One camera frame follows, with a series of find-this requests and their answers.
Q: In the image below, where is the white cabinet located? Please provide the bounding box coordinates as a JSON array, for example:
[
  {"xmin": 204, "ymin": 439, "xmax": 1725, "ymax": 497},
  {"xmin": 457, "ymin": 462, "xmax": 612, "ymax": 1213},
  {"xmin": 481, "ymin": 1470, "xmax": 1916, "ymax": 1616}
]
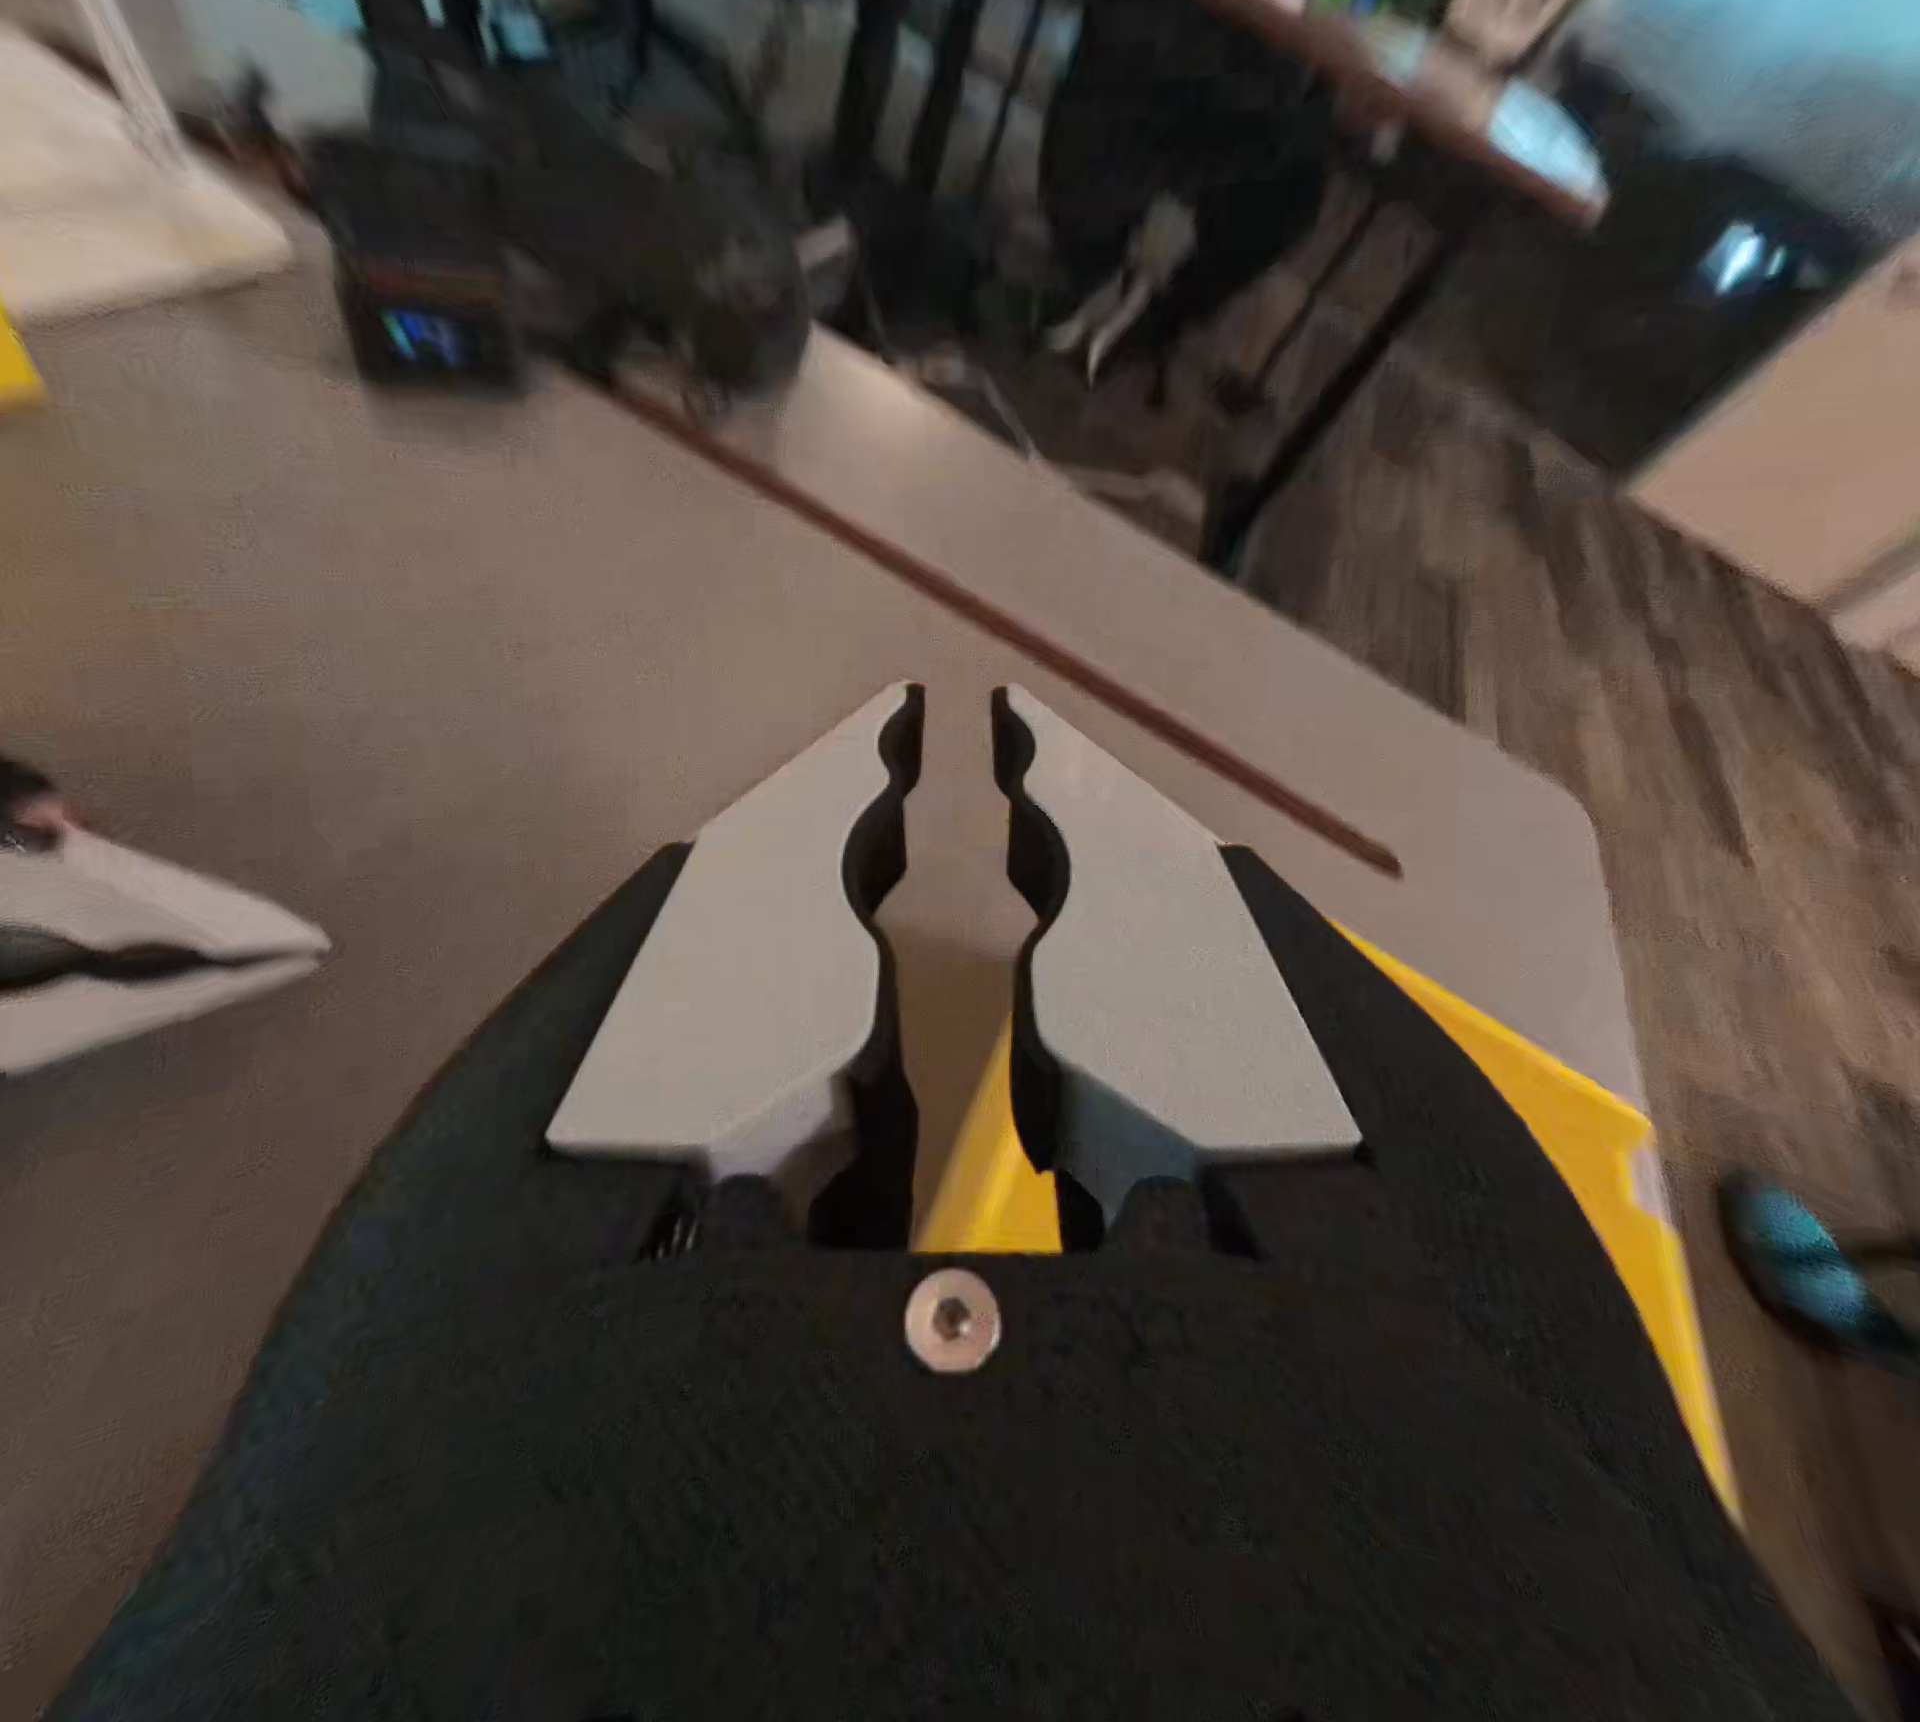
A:
[{"xmin": 1624, "ymin": 239, "xmax": 1920, "ymax": 678}]

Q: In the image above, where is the black device with screen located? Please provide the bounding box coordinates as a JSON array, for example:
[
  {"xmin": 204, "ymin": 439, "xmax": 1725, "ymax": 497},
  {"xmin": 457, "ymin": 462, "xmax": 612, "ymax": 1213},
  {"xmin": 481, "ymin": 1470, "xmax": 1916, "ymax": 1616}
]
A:
[{"xmin": 306, "ymin": 131, "xmax": 529, "ymax": 393}]

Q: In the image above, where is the white stand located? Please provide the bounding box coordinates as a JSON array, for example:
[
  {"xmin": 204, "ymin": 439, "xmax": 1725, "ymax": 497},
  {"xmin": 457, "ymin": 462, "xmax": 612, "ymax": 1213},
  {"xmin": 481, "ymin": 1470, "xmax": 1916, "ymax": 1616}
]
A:
[{"xmin": 0, "ymin": 0, "xmax": 297, "ymax": 325}]

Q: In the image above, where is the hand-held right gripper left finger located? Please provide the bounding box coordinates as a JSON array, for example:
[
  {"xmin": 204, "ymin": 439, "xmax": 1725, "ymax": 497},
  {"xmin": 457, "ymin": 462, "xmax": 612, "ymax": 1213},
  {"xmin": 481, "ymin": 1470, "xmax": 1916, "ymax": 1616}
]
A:
[{"xmin": 544, "ymin": 682, "xmax": 928, "ymax": 1254}]

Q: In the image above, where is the teal and black object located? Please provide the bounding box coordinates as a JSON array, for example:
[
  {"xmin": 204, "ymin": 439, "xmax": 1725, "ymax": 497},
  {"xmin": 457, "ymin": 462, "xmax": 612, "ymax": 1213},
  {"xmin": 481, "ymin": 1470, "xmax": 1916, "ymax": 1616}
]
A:
[{"xmin": 1714, "ymin": 1171, "xmax": 1920, "ymax": 1375}]

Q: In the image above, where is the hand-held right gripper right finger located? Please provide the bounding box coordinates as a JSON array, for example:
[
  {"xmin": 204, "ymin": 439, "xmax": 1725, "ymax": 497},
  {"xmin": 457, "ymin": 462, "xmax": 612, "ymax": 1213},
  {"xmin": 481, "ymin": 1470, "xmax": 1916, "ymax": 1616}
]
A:
[{"xmin": 990, "ymin": 682, "xmax": 1363, "ymax": 1254}]

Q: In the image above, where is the black bag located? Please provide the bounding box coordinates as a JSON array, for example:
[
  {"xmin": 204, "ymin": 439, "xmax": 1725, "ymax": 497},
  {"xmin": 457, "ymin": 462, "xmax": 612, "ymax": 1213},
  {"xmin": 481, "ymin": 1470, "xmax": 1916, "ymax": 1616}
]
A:
[{"xmin": 517, "ymin": 88, "xmax": 818, "ymax": 397}]

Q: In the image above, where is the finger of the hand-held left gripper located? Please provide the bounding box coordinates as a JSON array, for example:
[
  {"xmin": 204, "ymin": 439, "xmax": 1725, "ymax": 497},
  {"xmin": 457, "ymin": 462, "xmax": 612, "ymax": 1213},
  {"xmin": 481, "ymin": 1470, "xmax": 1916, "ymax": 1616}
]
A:
[
  {"xmin": 0, "ymin": 823, "xmax": 332, "ymax": 967},
  {"xmin": 0, "ymin": 954, "xmax": 323, "ymax": 1079}
]

